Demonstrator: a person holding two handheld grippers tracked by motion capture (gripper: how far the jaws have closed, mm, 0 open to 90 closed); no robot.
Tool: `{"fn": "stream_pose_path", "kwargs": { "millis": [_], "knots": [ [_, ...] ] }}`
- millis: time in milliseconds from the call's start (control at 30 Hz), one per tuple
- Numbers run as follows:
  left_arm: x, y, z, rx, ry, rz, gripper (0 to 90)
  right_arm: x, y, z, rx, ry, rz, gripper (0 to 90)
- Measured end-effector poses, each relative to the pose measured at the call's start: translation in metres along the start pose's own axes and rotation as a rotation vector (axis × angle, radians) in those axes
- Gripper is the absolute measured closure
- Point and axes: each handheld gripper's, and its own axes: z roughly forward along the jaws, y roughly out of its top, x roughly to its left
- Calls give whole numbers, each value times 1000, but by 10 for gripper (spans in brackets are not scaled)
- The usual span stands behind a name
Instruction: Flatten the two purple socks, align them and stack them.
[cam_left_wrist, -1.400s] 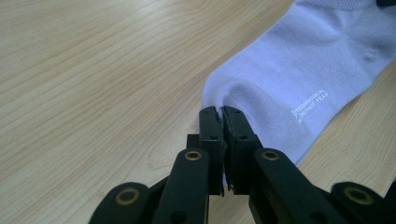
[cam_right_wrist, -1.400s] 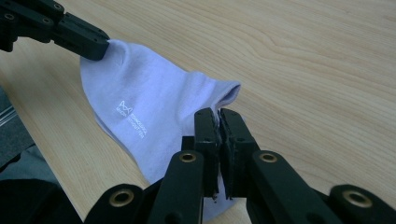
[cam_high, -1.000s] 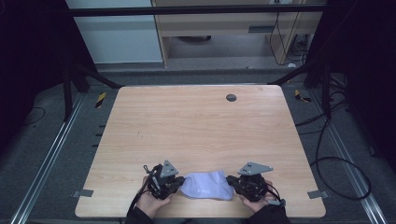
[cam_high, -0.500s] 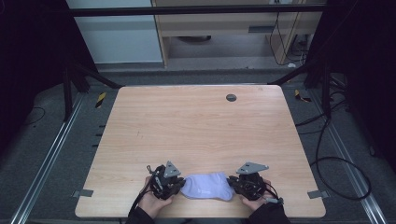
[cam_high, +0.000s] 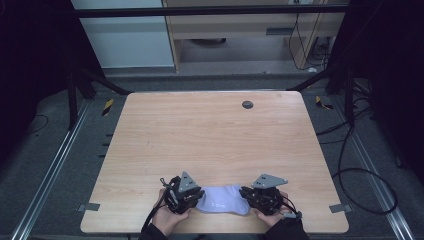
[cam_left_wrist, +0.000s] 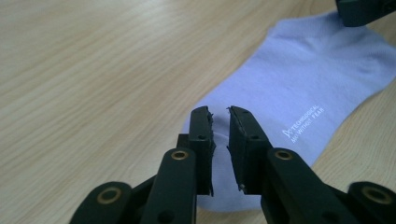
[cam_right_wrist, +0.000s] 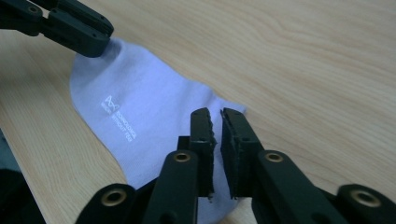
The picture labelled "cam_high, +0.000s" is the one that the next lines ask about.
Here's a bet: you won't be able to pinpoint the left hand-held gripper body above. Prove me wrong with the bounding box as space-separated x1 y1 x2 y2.
159 171 203 215

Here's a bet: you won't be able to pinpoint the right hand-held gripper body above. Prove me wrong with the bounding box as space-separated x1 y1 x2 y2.
247 173 290 216

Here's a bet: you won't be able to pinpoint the white sock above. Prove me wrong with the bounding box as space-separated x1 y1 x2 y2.
195 184 251 215

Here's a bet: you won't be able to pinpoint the person's right hand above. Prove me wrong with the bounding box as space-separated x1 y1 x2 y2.
252 190 298 228

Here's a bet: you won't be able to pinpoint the person's left hand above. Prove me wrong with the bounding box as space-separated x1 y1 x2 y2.
151 187 193 237

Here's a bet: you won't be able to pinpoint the black and yellow tape strip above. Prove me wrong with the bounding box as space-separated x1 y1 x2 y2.
315 95 334 111
101 98 115 117

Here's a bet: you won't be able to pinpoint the black metal stand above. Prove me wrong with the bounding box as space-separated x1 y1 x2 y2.
65 64 133 132
287 62 357 128

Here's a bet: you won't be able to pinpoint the wooden desk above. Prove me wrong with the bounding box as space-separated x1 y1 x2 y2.
161 0 349 73

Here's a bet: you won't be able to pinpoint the white cabinet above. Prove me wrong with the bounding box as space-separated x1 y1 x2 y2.
70 0 175 69

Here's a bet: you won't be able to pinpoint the dark curtain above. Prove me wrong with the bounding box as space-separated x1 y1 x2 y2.
328 0 424 186
0 0 105 164

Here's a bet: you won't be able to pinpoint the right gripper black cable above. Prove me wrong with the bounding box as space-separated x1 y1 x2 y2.
281 195 304 220

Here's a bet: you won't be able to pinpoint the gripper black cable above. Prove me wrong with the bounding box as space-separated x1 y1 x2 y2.
281 195 304 220
141 177 173 234

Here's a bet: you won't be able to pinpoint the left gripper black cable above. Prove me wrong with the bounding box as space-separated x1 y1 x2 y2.
141 177 173 234

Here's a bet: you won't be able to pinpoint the grey table bracket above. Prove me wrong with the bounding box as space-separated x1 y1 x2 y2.
328 203 353 214
77 202 101 213

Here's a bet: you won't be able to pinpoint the looped black floor cable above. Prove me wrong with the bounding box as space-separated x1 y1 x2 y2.
331 124 399 216

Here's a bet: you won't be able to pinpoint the metal floor rail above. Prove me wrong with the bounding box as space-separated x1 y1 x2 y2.
10 99 92 240
329 95 416 240

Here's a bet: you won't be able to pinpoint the thin black floor cable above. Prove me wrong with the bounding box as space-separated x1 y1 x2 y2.
24 114 50 135

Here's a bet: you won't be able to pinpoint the hanging black desk cables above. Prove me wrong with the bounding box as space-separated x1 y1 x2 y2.
287 0 333 72

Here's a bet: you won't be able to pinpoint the black frame crossbar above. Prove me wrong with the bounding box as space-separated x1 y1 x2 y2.
73 4 350 19

